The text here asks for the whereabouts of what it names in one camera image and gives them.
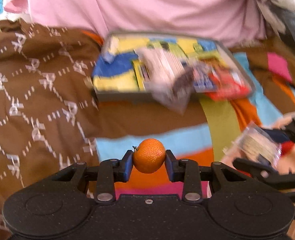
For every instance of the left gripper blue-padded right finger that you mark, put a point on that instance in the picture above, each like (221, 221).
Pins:
(187, 172)

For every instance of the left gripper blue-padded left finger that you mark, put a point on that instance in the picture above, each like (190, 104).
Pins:
(112, 171)

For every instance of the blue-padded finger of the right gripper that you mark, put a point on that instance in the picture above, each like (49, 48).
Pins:
(266, 174)
(283, 134)

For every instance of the small orange mandarin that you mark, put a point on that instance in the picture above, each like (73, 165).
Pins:
(149, 156)

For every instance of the clear packet pale crackers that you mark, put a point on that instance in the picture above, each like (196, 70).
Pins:
(256, 145)

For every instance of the red dried meat snack packet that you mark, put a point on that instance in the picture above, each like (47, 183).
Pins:
(229, 82)

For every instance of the yellow snack bar packet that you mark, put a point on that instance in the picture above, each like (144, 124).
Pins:
(141, 74)

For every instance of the white translucent snack bag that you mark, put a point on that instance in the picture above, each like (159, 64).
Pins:
(162, 65)

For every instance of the dark dried fish packet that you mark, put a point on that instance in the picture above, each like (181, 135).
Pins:
(176, 94)

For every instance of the blue calcium tablet sachet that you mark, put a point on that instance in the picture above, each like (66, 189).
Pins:
(202, 81)

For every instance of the grey tray with frog drawing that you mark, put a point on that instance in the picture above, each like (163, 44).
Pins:
(113, 75)

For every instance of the pink draped sheet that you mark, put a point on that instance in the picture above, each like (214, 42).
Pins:
(229, 21)

